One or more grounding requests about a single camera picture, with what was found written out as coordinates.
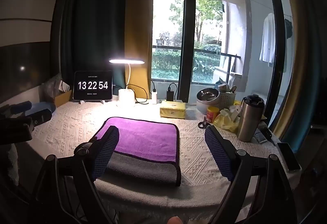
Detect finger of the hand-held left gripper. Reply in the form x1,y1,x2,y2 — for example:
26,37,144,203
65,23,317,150
9,101,33,114
25,108,53,126

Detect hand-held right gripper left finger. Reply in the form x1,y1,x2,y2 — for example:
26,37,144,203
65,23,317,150
33,125,120,224

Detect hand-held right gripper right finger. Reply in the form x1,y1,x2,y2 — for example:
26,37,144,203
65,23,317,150
204,125,298,224

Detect purple towel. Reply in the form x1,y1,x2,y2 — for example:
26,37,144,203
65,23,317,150
94,117,179,164

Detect grey towel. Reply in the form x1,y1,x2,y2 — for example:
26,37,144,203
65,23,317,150
103,151,182,187

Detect blue bowl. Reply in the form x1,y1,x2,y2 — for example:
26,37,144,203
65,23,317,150
27,102,57,115

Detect white knitted tablecloth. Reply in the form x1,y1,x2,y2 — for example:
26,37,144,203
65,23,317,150
0,99,302,217

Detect cardboard box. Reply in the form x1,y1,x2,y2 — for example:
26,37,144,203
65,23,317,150
53,89,73,108

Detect yellow plastic bag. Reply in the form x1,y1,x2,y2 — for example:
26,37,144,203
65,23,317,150
213,108,241,133

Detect clear plastic bag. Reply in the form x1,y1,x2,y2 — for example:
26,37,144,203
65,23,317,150
41,73,63,100

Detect black scissors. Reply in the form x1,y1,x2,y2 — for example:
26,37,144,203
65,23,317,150
198,117,211,129

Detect red and yellow can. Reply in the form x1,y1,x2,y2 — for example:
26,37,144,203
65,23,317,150
206,107,220,124

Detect steel thermos bottle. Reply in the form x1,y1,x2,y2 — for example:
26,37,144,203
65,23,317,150
236,94,265,143

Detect white tablet stand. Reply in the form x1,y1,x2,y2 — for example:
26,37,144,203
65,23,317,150
79,98,106,105

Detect white plastic basket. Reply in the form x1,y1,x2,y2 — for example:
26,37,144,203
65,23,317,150
217,90,236,110

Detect white desk lamp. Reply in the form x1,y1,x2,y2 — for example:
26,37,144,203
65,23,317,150
109,58,146,108

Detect steel bowl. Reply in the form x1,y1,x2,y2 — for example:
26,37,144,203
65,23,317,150
196,88,221,115

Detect tablet with clock display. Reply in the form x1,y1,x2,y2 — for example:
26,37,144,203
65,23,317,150
74,71,113,101

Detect yellow tissue packet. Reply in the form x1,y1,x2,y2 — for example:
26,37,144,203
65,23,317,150
160,100,188,119

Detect smartphone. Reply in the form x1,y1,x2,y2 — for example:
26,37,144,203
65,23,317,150
276,142,301,172

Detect black balcony railing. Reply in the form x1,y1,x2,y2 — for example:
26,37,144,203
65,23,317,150
152,44,242,74

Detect dark green curtain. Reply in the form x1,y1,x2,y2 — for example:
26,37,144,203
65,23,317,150
49,0,131,86

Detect white hanging shirt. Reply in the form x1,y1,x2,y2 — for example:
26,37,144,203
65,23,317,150
259,12,277,64

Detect yellow and teal curtain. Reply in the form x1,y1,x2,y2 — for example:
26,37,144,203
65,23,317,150
270,0,327,154

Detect mustard yellow curtain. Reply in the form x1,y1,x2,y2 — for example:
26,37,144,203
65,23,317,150
124,0,154,101

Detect teal hanging garment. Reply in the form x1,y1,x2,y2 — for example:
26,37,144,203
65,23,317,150
284,18,293,39

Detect black lamp cable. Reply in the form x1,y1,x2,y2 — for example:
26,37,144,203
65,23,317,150
126,84,149,105

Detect black window frame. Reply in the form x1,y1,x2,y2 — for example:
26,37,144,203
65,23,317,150
177,0,197,103

